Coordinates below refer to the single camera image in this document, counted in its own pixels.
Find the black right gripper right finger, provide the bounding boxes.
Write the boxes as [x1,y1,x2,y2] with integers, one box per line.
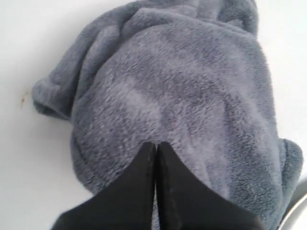
[157,142,260,230]

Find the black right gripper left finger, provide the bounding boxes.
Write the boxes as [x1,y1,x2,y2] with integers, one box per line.
[52,142,156,230]

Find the grey fleece towel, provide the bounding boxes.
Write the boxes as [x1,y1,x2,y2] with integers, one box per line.
[32,0,303,230]

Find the round stainless steel plate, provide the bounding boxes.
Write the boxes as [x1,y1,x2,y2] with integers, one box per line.
[278,194,307,230]

